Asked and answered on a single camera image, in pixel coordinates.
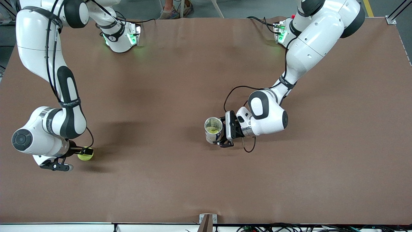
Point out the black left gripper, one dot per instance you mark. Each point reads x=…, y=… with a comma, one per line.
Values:
x=238, y=131

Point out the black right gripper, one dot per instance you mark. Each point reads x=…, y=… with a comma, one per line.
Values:
x=72, y=148

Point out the yellow-green tennis ball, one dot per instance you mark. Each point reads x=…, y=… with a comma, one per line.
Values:
x=213, y=130
x=85, y=157

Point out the clear plastic ball tube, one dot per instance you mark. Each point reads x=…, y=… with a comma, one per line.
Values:
x=212, y=139

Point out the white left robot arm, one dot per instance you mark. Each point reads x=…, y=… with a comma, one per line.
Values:
x=309, y=42

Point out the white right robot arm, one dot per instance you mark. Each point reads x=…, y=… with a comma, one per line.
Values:
x=35, y=48

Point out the brown table cover sheet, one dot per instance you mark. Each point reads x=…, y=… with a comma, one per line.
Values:
x=206, y=187

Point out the white table edge rail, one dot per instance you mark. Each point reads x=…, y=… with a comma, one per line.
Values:
x=64, y=228

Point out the small metal edge bracket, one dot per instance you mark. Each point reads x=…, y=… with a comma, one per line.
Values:
x=202, y=219

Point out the aluminium frame profile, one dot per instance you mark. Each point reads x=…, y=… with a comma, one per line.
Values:
x=391, y=20

